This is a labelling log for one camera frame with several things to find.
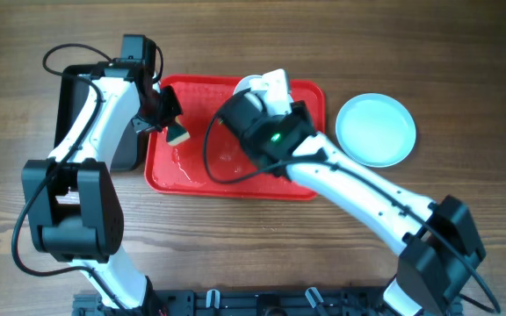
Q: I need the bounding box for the black rectangular tray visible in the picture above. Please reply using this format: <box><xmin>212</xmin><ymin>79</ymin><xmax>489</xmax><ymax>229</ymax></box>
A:
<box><xmin>54</xmin><ymin>79</ymin><xmax>148</xmax><ymax>172</ymax></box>

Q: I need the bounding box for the light green plate front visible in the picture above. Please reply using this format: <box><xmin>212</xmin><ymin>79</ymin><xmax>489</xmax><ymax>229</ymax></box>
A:
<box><xmin>335</xmin><ymin>93</ymin><xmax>417</xmax><ymax>168</ymax></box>

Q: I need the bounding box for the black aluminium base frame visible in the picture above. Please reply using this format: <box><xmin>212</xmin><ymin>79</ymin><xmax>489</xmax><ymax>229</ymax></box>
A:
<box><xmin>71</xmin><ymin>284</ymin><xmax>463</xmax><ymax>316</ymax></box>

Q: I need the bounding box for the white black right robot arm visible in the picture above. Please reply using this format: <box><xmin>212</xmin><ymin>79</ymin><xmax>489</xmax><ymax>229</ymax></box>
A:
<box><xmin>217</xmin><ymin>90</ymin><xmax>486</xmax><ymax>315</ymax></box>

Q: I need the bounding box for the red plastic tray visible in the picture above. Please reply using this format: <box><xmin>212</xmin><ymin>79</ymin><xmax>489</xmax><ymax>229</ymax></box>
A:
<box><xmin>144</xmin><ymin>75</ymin><xmax>326</xmax><ymax>201</ymax></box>

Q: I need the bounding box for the yellow green sponge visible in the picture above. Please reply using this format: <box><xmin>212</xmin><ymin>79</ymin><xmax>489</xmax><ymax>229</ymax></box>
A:
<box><xmin>166</xmin><ymin>117</ymin><xmax>190</xmax><ymax>147</ymax></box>

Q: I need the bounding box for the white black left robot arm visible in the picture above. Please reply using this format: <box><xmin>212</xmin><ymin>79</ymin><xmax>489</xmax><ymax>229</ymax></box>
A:
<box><xmin>11</xmin><ymin>60</ymin><xmax>182</xmax><ymax>315</ymax></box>

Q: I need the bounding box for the white round plate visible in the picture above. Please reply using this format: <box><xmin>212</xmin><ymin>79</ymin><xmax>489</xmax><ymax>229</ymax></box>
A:
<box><xmin>232</xmin><ymin>75</ymin><xmax>264</xmax><ymax>117</ymax></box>

